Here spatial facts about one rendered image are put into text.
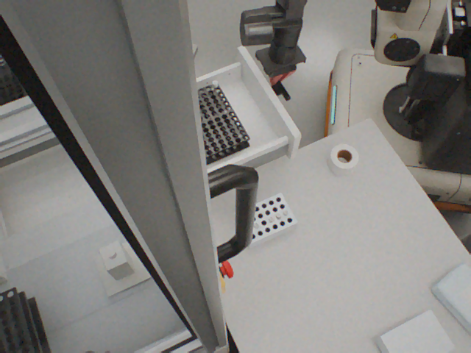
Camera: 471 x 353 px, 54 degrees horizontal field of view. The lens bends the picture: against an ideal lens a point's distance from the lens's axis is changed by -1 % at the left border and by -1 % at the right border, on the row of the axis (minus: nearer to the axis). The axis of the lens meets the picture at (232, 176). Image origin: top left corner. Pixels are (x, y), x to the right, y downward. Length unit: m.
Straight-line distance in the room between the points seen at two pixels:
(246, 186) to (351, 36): 2.24
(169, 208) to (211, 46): 2.21
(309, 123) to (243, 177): 1.87
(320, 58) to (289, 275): 1.51
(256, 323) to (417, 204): 0.49
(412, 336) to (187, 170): 0.92
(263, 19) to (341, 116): 0.96
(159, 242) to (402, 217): 0.99
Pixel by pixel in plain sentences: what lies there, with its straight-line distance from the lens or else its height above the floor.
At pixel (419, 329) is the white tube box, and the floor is 0.81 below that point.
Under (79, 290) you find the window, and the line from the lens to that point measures 0.31.
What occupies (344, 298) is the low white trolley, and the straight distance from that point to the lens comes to 1.10.
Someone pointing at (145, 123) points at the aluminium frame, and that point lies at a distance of 0.16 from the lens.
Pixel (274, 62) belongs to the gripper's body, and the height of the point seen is 0.99.
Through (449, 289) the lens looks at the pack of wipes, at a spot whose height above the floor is 0.80.
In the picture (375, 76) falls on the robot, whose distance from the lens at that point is 2.02.
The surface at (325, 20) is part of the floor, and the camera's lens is 2.58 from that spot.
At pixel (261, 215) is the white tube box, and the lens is 1.09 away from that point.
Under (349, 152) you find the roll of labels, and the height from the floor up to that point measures 0.80.
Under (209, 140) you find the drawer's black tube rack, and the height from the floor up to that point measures 0.87.
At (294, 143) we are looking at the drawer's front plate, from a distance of 1.06.
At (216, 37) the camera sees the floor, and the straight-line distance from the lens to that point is 2.46.
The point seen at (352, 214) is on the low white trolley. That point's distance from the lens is 1.16.
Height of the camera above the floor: 1.81
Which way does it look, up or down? 64 degrees down
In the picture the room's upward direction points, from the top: 1 degrees counter-clockwise
